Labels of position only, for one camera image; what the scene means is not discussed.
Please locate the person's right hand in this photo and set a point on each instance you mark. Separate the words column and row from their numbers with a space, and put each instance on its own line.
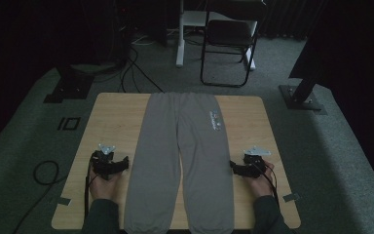
column 262, row 187

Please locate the person's left hand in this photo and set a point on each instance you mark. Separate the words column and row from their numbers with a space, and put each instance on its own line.
column 104, row 188

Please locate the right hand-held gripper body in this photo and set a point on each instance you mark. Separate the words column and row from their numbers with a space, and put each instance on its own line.
column 252, row 167

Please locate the black folding chair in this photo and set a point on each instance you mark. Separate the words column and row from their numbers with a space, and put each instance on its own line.
column 229, row 32

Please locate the black slanted stand with base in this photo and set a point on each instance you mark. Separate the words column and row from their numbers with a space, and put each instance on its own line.
column 300, row 97

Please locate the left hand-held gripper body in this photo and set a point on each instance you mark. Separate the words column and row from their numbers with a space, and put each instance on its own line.
column 103, row 164

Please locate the black stand with square base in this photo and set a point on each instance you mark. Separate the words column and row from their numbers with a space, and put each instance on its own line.
column 69, row 87

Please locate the grey pants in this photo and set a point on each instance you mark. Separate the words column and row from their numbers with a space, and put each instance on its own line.
column 181, row 156

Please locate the white desk frame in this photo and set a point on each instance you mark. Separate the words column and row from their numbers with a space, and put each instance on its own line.
column 180, row 48

